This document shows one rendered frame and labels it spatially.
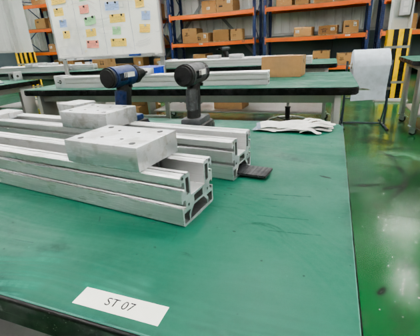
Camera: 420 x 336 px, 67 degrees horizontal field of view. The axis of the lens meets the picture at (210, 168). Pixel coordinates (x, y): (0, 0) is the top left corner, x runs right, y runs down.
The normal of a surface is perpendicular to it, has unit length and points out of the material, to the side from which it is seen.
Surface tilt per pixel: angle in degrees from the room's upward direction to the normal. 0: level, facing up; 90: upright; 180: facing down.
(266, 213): 0
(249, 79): 90
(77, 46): 90
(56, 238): 0
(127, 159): 90
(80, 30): 90
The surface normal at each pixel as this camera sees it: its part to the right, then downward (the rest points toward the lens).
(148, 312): -0.06, -0.93
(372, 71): -0.27, 0.51
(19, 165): -0.46, 0.35
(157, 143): 0.89, 0.12
